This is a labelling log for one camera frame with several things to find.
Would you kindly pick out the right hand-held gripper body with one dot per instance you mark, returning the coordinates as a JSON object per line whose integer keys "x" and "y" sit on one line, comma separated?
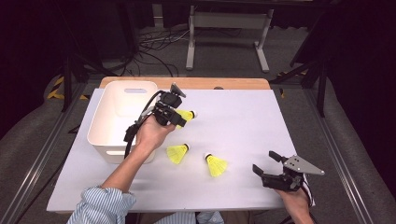
{"x": 289, "y": 182}

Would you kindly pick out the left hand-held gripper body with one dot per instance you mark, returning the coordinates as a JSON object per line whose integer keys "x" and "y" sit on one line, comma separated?
{"x": 168, "y": 101}

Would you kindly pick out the yellow plastic shuttlecock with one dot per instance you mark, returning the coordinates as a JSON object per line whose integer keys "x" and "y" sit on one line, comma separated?
{"x": 187, "y": 115}
{"x": 217, "y": 166}
{"x": 176, "y": 154}

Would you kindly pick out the white plastic bin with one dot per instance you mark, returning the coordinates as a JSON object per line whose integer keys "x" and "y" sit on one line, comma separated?
{"x": 115, "y": 124}

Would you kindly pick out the person's right hand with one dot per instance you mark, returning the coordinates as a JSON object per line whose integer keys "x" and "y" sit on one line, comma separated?
{"x": 294, "y": 202}

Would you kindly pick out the person's left hand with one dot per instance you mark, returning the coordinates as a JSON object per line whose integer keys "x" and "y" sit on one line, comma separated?
{"x": 151, "y": 135}

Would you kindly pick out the wooden table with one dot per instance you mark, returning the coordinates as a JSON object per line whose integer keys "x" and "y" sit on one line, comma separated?
{"x": 202, "y": 83}

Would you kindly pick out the white table cover sheet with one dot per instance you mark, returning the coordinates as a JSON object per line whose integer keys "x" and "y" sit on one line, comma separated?
{"x": 243, "y": 124}

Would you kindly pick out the dark round table grommet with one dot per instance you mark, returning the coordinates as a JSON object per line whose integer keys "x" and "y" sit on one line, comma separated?
{"x": 218, "y": 88}

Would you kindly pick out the black tripod stand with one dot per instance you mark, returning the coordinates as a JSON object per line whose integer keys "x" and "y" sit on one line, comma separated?
{"x": 66, "y": 87}
{"x": 321, "y": 93}

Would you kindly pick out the grey metal stand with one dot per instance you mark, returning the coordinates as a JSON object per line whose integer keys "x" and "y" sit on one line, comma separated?
{"x": 230, "y": 20}

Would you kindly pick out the yellow black hazard tape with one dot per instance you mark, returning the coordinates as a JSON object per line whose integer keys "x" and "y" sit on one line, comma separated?
{"x": 53, "y": 92}

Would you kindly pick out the dark curtain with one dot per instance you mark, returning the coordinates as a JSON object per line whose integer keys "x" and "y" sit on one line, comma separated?
{"x": 28, "y": 46}
{"x": 364, "y": 77}

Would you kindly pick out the aluminium floor rail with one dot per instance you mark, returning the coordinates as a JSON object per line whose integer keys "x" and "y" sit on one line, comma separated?
{"x": 342, "y": 161}
{"x": 37, "y": 165}

